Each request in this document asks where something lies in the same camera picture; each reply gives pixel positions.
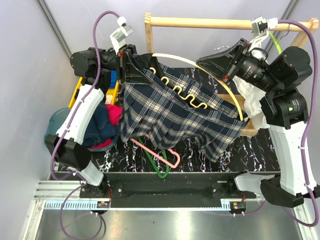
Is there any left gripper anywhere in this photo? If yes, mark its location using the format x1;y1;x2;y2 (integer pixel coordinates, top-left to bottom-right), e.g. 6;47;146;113
88;44;154;85

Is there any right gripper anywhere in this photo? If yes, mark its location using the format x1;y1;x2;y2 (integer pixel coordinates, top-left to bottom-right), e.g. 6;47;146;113
196;37;281;94

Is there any cream wooden hanger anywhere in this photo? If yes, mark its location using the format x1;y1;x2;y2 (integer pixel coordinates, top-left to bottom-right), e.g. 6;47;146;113
152;53;244;122

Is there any red t-shirt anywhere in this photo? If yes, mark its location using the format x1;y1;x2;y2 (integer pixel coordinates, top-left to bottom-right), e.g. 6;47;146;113
92;104;122;149

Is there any plaid skirt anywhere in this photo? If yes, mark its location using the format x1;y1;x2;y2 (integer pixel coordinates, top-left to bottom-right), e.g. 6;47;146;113
119;53;249;162

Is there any dark blue denim garment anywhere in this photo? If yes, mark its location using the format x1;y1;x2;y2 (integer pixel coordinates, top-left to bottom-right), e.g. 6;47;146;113
82;101;119;149

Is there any pink hanger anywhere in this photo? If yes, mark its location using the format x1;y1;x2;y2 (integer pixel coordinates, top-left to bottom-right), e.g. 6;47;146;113
130;134;181;169

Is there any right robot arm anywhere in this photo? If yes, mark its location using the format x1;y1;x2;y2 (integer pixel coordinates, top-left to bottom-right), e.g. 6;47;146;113
196;39;320;208

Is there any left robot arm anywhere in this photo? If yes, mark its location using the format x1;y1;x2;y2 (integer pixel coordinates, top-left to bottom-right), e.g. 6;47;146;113
45;44;146;198

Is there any lime green hanger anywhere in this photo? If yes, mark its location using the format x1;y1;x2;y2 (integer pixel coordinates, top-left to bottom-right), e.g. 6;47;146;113
269;32;282;55

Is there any yellow plastic bin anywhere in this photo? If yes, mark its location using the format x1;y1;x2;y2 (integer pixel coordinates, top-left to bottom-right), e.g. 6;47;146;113
68;77;120;109

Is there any white garment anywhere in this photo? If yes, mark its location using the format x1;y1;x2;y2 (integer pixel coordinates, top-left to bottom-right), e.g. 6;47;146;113
233;70;270;130

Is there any wooden clothes rack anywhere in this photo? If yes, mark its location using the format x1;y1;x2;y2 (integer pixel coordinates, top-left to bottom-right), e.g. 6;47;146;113
144;12;319;137

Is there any clear blue plastic tub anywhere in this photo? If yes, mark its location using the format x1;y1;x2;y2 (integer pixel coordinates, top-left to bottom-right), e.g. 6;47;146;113
44;108;120;152

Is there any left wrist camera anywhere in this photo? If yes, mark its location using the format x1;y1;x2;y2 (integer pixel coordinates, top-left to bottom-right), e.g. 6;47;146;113
110;16;133;54

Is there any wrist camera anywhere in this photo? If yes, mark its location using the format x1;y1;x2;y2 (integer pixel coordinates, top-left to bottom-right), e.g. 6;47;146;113
110;16;133;54
249;16;278;51

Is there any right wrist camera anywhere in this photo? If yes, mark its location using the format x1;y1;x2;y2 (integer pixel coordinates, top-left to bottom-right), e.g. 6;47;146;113
249;16;278;51

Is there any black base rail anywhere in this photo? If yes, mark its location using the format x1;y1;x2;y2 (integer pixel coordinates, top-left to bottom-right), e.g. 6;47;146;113
79;171;258;210

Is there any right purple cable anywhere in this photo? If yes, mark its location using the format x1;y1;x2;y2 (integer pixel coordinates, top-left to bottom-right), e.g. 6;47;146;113
209;19;318;228

